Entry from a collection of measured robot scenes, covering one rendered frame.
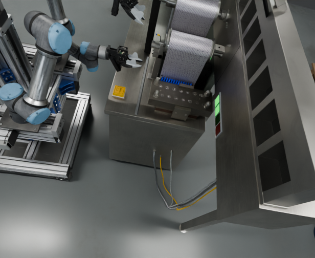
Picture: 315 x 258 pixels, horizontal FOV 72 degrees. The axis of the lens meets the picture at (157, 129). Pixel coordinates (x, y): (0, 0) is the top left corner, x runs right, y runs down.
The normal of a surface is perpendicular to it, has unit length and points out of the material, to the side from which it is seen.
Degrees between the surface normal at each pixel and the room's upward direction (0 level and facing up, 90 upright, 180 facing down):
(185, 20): 92
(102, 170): 0
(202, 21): 92
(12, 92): 7
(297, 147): 90
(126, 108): 0
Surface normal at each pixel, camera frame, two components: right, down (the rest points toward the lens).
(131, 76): 0.18, -0.49
